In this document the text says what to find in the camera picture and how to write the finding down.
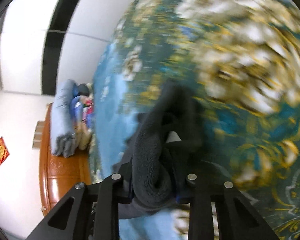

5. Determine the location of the dark round pillow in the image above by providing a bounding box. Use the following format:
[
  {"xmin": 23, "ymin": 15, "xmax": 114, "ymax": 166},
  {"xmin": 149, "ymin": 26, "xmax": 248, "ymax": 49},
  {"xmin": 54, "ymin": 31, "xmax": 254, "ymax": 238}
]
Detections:
[{"xmin": 77, "ymin": 83, "xmax": 90, "ymax": 96}]

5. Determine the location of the blue floral bed blanket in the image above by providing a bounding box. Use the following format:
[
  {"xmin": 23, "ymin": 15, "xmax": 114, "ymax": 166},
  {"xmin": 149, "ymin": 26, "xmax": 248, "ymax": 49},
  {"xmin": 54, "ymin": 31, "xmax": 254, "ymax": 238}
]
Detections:
[{"xmin": 89, "ymin": 0, "xmax": 300, "ymax": 239}]

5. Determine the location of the white and black wardrobe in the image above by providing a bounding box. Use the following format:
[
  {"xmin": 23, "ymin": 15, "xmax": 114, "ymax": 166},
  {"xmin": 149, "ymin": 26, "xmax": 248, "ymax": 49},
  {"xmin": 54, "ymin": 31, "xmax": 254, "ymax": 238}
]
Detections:
[{"xmin": 0, "ymin": 0, "xmax": 134, "ymax": 95}]

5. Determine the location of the black and white fleece garment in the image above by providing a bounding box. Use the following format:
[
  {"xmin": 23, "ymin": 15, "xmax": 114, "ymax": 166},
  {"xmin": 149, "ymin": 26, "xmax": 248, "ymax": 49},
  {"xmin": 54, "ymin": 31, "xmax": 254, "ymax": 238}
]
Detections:
[{"xmin": 112, "ymin": 80, "xmax": 203, "ymax": 219}]

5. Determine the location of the tan folded blanket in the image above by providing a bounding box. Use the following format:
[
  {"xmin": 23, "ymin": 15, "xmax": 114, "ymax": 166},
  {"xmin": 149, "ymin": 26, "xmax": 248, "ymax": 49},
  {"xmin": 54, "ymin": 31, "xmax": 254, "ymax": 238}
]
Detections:
[{"xmin": 76, "ymin": 122, "xmax": 92, "ymax": 150}]

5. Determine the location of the orange wooden headboard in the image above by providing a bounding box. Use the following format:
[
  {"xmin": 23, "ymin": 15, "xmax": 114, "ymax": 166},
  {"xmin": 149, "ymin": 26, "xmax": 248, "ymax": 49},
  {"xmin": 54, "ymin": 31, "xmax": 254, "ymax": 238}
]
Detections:
[{"xmin": 39, "ymin": 104, "xmax": 91, "ymax": 216}]

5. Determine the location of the light blue grey folded quilt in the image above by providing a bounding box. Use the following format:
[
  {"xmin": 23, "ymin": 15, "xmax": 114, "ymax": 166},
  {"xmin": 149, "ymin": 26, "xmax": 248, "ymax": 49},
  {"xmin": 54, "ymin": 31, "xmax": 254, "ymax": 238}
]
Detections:
[{"xmin": 50, "ymin": 80, "xmax": 76, "ymax": 158}]

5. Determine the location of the colourful floral folded quilt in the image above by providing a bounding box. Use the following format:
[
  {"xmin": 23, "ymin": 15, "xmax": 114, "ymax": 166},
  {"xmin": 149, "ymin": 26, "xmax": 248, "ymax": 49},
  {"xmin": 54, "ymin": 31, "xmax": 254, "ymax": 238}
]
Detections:
[{"xmin": 70, "ymin": 95, "xmax": 94, "ymax": 135}]

